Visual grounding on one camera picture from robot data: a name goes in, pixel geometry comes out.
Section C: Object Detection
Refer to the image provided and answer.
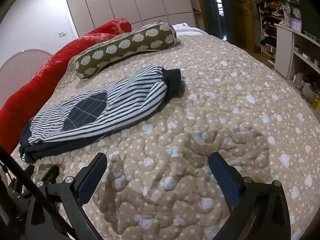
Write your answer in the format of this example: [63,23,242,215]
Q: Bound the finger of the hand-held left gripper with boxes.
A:
[34,165,60,184]

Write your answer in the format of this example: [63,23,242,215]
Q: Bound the red quilt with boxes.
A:
[0,18,132,154]

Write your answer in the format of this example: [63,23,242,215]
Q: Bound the striped navy white pants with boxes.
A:
[19,66,182,163]

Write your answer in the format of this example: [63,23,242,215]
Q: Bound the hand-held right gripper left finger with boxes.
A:
[25,152,108,240]

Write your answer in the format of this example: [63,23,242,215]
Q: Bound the beige dotted quilted bedspread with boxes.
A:
[11,27,320,240]

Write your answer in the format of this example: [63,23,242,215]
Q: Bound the glossy beige wardrobe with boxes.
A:
[62,0,197,38]

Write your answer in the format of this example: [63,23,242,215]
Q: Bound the black cable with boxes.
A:
[0,145,77,240]

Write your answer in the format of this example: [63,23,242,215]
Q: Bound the purple box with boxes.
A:
[291,18,302,32]

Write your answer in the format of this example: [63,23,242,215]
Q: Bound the wooden niche shelf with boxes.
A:
[185,0,203,28]

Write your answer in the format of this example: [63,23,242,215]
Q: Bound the olive bolster pillow white print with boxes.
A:
[73,22,177,80]

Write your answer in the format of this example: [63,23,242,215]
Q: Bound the pink rounded headboard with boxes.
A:
[0,49,53,109]

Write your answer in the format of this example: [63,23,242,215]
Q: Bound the cluttered white shelf rack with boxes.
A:
[257,0,300,55]

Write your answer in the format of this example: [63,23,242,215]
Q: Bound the white open shelf cabinet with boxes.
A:
[274,24,320,81]

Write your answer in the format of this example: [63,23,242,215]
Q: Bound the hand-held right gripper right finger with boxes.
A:
[209,152,292,240]

